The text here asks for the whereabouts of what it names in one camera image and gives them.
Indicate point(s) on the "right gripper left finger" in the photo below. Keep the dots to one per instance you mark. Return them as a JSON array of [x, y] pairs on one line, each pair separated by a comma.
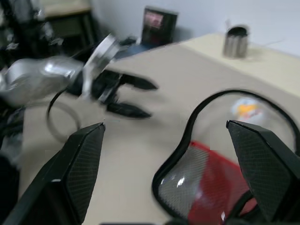
[[77, 168]]

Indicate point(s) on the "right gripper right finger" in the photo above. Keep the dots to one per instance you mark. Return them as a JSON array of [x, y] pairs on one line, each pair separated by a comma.
[[264, 168]]

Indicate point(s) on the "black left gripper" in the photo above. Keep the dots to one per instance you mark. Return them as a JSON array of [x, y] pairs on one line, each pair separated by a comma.
[[105, 83]]

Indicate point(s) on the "black red paddle case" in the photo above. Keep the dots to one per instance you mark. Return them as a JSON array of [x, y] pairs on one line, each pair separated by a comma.
[[206, 178]]

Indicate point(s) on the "open laptop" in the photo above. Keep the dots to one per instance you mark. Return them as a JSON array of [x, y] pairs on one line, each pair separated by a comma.
[[159, 28]]

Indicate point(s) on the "silver metal watering can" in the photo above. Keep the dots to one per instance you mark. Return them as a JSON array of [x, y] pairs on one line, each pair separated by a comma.
[[235, 43]]

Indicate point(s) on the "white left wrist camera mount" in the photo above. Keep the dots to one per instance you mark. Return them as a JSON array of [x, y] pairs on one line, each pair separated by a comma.
[[103, 54]]

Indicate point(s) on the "beige top desk dark frame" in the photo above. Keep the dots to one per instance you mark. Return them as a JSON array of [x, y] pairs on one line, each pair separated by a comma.
[[68, 23]]

